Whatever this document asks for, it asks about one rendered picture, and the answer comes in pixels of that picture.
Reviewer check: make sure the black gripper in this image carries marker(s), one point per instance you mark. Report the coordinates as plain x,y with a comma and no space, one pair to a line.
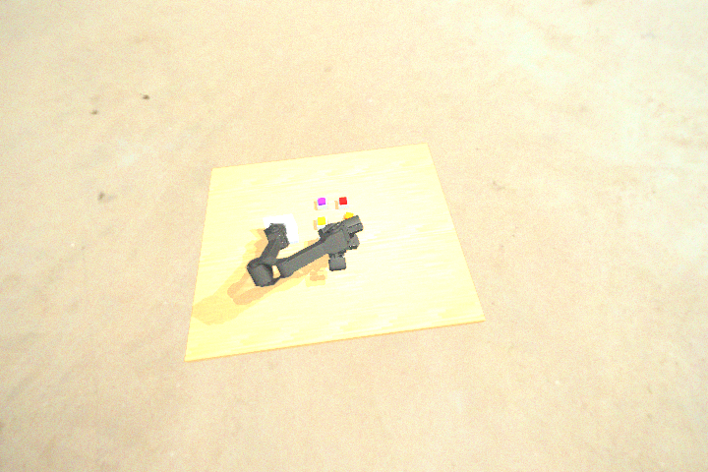
336,261

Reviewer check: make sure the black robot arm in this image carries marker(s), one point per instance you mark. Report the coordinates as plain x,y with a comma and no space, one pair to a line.
334,238

